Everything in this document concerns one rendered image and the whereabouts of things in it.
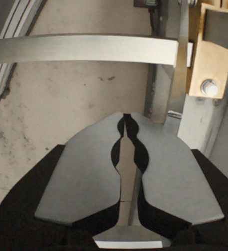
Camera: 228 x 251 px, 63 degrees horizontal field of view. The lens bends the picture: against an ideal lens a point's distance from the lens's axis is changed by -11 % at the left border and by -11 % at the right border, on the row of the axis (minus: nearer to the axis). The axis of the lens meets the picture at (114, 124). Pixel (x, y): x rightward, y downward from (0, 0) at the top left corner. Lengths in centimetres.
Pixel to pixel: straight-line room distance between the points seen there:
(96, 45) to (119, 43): 3
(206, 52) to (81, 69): 96
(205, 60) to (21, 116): 127
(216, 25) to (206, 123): 43
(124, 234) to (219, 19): 30
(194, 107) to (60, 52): 41
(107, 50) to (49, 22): 93
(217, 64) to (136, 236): 26
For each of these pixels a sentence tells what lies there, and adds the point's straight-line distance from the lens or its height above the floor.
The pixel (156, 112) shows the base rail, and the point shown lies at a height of 70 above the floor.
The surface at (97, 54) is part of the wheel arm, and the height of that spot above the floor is 86.
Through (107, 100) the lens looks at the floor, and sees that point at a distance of 121.
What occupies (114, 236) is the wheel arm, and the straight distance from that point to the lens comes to 31.
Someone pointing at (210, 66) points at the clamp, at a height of 87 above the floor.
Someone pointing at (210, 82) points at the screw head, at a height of 88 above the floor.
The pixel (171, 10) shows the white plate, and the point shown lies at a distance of 37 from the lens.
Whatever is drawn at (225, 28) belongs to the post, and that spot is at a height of 92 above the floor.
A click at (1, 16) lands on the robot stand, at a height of 21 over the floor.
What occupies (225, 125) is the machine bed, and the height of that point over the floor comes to 64.
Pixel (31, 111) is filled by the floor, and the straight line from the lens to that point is 136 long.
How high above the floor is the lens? 110
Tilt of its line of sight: 59 degrees down
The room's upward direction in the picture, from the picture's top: 178 degrees counter-clockwise
